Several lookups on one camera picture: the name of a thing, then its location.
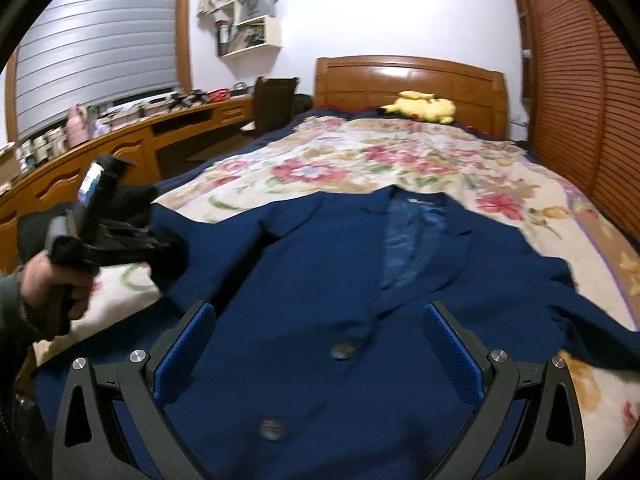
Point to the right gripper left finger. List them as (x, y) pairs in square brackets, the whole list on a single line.
[(89, 442)]

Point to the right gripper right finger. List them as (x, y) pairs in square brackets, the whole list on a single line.
[(526, 421)]

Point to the navy blue suit jacket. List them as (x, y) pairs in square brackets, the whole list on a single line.
[(390, 335)]

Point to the person's left hand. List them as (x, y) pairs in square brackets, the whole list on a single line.
[(40, 276)]

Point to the pink bottle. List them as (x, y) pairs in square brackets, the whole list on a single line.
[(77, 126)]

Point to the red basket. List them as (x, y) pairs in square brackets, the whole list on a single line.
[(218, 95)]

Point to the grey window blind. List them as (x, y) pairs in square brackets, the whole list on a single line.
[(91, 52)]

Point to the dark wooden chair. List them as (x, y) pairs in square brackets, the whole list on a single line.
[(272, 105)]

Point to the floral bed blanket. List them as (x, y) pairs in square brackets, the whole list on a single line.
[(400, 159)]

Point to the grey gift bag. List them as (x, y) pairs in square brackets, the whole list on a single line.
[(253, 9)]

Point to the yellow plush toy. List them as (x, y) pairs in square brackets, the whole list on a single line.
[(424, 107)]

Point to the wooden headboard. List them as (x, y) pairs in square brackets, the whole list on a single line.
[(370, 81)]

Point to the wooden louvered wardrobe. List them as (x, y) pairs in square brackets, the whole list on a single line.
[(584, 104)]

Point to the white wall shelf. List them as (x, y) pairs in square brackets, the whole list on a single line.
[(247, 25)]

